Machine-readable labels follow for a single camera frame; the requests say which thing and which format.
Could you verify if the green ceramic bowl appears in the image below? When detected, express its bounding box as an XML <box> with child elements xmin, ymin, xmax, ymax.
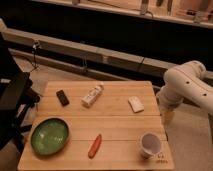
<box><xmin>31</xmin><ymin>118</ymin><xmax>69</xmax><ymax>156</ymax></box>

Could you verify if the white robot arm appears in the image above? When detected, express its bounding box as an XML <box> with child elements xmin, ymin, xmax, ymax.
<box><xmin>156</xmin><ymin>61</ymin><xmax>213</xmax><ymax>125</ymax></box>

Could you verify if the white rectangular block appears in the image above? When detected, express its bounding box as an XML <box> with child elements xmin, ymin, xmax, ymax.
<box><xmin>128</xmin><ymin>96</ymin><xmax>144</xmax><ymax>113</ymax></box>

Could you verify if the white cup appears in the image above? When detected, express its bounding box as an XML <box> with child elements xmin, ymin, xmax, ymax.
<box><xmin>139</xmin><ymin>133</ymin><xmax>162</xmax><ymax>159</ymax></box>

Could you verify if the white plastic bottle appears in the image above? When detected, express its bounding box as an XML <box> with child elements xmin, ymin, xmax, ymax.
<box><xmin>81</xmin><ymin>83</ymin><xmax>104</xmax><ymax>108</ymax></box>

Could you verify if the orange carrot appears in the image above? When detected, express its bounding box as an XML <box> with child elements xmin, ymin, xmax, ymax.
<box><xmin>88</xmin><ymin>134</ymin><xmax>102</xmax><ymax>158</ymax></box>

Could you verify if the black rectangular block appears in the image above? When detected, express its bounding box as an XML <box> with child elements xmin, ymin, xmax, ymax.
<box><xmin>56</xmin><ymin>90</ymin><xmax>69</xmax><ymax>106</ymax></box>

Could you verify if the black chair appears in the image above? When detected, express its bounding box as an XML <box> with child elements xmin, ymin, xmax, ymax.
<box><xmin>0</xmin><ymin>33</ymin><xmax>40</xmax><ymax>152</ymax></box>

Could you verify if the black hanging cable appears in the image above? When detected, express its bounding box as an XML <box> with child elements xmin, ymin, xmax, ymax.
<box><xmin>31</xmin><ymin>40</ymin><xmax>42</xmax><ymax>72</ymax></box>

